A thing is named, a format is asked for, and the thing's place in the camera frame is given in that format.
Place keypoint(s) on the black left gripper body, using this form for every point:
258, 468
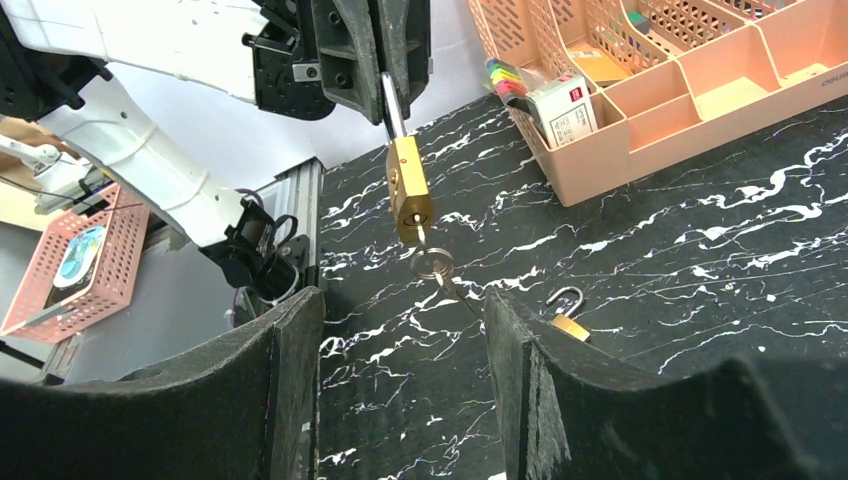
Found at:
287, 77

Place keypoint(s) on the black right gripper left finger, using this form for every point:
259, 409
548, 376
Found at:
525, 400

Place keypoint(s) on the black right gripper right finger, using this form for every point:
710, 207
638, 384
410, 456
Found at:
358, 41

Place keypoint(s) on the large brass padlock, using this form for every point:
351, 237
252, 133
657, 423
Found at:
410, 202

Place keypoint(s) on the silver key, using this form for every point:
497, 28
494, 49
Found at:
436, 263

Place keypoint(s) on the small brass padlock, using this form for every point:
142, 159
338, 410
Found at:
566, 321

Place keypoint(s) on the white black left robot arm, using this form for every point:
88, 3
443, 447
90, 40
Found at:
55, 72

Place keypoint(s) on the colourful sticky tabs pack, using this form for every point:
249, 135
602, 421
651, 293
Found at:
508, 85

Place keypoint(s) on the pink perforated basket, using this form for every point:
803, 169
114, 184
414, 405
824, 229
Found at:
84, 270

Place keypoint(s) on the white red small box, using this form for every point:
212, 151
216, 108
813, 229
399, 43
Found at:
562, 110

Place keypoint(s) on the yellow notepad in rack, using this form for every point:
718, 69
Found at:
598, 66

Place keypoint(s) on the orange plastic file rack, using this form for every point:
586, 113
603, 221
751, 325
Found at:
702, 73

